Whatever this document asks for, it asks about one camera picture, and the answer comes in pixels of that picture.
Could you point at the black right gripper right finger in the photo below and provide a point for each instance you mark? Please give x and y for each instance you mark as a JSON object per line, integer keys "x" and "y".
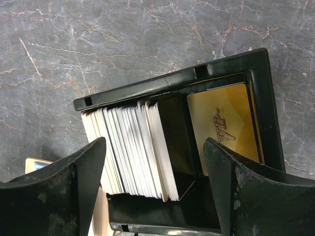
{"x": 253, "y": 199}

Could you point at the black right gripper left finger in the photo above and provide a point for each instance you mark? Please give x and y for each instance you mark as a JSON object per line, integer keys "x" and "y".
{"x": 56, "y": 200}

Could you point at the beige leather card holder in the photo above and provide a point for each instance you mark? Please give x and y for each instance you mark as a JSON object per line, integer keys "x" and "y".
{"x": 100, "y": 220}

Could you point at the black plastic card box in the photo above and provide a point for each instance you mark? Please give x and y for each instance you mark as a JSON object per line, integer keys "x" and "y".
{"x": 196, "y": 214}

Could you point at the stack of white cards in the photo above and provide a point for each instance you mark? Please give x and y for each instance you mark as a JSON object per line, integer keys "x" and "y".
{"x": 138, "y": 161}

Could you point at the gold VIP card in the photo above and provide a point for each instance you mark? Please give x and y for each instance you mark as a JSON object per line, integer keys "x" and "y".
{"x": 224, "y": 114}

